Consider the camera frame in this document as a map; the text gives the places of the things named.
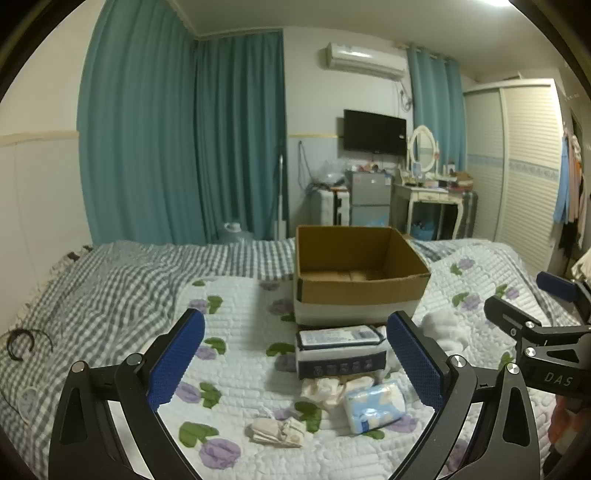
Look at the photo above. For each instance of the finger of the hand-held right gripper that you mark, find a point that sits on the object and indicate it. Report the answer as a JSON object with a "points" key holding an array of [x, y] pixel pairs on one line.
{"points": [[556, 284], [508, 314]]}

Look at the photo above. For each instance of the white fluffy cloth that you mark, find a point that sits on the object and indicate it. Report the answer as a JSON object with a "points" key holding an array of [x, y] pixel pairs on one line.
{"points": [[443, 327]]}

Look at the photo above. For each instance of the white oval mirror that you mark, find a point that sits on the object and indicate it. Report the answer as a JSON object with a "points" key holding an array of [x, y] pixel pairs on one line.
{"points": [[424, 145]]}

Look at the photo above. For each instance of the black hair band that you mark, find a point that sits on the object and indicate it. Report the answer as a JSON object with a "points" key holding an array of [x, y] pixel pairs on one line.
{"points": [[14, 344]]}

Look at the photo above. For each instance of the white tissue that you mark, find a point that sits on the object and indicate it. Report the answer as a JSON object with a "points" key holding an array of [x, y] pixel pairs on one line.
{"points": [[325, 390]]}

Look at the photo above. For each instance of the white suitcase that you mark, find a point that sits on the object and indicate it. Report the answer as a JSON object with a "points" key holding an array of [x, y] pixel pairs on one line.
{"points": [[325, 207]]}

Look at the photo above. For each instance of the beige cloth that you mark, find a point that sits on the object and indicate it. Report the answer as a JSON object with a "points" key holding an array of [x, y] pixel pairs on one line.
{"points": [[277, 433]]}

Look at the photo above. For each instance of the white louvered wardrobe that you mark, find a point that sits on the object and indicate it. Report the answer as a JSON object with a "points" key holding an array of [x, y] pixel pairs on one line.
{"points": [[526, 175]]}

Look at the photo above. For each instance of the clear plastic bag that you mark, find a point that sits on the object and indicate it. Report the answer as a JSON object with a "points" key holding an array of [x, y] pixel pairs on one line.
{"points": [[328, 171]]}

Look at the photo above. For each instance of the cardboard box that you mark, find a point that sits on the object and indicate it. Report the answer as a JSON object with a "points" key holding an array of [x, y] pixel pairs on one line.
{"points": [[360, 295]]}

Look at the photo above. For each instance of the grey mini fridge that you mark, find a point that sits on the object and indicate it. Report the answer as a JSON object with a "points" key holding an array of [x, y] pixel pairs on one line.
{"points": [[367, 189]]}

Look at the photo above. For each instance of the white floral quilt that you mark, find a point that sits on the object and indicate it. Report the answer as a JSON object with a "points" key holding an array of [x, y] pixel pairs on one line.
{"points": [[240, 323]]}

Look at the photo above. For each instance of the small blue tissue pack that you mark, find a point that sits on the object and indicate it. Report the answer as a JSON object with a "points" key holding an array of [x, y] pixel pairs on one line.
{"points": [[374, 408]]}

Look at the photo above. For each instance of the grey checked blanket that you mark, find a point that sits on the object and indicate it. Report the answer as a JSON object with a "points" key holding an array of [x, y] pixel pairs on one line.
{"points": [[101, 286]]}

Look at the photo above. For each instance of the white air conditioner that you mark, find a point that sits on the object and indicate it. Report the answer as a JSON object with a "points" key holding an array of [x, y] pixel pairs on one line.
{"points": [[364, 60]]}

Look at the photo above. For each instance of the person's right hand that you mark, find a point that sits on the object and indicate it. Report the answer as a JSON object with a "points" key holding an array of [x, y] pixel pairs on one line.
{"points": [[562, 424]]}

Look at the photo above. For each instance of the clear water jug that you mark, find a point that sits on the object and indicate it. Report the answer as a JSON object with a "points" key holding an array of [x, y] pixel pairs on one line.
{"points": [[238, 234]]}

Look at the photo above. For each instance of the blue bin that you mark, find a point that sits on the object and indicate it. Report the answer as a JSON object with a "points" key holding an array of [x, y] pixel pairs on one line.
{"points": [[422, 231]]}

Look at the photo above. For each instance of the black wall television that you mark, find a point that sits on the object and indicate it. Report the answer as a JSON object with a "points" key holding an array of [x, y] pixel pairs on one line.
{"points": [[374, 132]]}

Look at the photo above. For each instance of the large white navy tissue pack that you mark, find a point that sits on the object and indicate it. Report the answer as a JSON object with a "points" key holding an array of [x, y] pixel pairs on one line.
{"points": [[339, 353]]}

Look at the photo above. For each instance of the white mop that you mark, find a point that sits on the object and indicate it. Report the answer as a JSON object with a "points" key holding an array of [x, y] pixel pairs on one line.
{"points": [[280, 207]]}

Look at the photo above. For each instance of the white dressing table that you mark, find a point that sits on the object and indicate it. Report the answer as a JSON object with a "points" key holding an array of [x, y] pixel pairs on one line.
{"points": [[429, 196]]}

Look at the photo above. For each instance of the narrow teal curtain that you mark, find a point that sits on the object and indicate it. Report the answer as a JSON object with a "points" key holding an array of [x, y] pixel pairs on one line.
{"points": [[436, 106]]}

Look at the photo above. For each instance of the blue plastic bag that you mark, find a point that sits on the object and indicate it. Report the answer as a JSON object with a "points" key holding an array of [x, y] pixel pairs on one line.
{"points": [[376, 218]]}

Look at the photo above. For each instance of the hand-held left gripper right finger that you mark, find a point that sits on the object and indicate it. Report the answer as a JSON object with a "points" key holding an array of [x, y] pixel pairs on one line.
{"points": [[415, 360]]}

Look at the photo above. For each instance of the wide teal curtain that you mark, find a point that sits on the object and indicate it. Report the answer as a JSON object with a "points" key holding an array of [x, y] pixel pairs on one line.
{"points": [[138, 138]]}

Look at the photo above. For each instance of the hanging clothes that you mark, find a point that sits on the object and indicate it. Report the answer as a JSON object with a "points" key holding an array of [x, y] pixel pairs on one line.
{"points": [[572, 194]]}

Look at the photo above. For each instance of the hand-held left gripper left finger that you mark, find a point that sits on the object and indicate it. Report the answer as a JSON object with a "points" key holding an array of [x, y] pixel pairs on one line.
{"points": [[178, 360]]}

